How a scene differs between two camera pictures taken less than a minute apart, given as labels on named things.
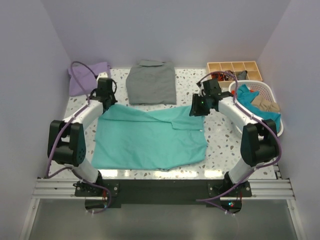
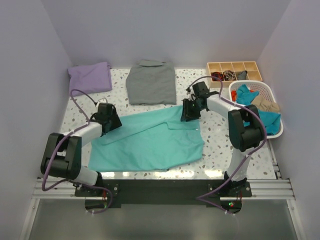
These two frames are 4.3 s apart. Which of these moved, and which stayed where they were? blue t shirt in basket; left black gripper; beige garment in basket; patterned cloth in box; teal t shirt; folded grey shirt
Moved: teal t shirt; left black gripper
Stayed: patterned cloth in box; folded grey shirt; blue t shirt in basket; beige garment in basket
